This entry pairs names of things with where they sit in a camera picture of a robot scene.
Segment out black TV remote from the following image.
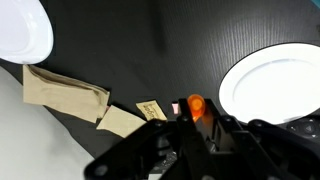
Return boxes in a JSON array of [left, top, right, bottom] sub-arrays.
[[148, 151, 179, 180]]

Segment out orange toy carrot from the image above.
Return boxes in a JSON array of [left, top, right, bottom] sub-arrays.
[[186, 93, 206, 123]]

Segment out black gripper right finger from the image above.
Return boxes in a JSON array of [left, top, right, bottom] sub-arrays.
[[203, 98, 320, 180]]

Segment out white round plate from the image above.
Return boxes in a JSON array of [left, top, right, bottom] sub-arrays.
[[0, 0, 55, 65], [218, 42, 320, 125]]

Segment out black and grey remote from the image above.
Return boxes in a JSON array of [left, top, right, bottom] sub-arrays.
[[285, 115, 320, 143]]

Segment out brown paper napkin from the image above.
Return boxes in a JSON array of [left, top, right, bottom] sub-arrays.
[[96, 104, 148, 139], [22, 64, 111, 124]]

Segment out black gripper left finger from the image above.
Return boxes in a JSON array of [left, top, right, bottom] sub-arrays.
[[84, 98, 214, 180]]

